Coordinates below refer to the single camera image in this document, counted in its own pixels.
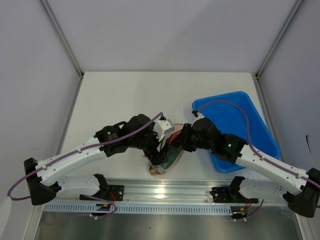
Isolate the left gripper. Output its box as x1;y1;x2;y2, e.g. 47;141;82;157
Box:
129;124;171;165

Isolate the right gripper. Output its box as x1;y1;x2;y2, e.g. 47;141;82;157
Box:
170;123;214;153

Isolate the green cucumber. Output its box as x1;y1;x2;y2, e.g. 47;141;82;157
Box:
163;147;184;170

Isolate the clear zip top bag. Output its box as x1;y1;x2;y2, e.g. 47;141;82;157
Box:
143;120;184;175

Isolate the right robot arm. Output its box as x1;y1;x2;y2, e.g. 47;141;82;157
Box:
170;117;320;218

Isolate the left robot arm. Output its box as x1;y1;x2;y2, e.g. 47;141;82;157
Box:
23;114;174;206

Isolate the blue plastic tray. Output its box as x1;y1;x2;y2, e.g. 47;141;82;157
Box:
192;91;281;159

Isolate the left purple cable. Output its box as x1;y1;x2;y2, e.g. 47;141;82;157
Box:
6;111;166;201

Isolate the purple cable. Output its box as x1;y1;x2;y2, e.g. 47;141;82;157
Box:
191;100;320;222
6;111;166;201

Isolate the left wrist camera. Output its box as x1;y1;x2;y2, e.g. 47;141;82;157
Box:
153;119;175;142

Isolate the aluminium mounting rail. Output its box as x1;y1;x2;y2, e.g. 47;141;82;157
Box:
57;177;288;207

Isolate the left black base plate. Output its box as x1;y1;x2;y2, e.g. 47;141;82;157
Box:
107;185;125;202

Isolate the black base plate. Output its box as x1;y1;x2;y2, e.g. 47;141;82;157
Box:
107;185;125;202
209;186;259;204

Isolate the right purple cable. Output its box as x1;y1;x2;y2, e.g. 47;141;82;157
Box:
191;100;320;222

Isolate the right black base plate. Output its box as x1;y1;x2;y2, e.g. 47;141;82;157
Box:
209;186;259;204

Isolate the white slotted cable duct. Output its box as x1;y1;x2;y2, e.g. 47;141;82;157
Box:
44;203;243;216

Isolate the left aluminium frame post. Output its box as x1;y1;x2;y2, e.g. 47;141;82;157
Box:
37;0;84;78

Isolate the aluminium frame post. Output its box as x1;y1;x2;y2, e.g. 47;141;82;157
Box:
255;0;307;81
37;0;84;78

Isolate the right aluminium frame post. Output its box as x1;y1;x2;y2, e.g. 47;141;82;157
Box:
255;0;307;81

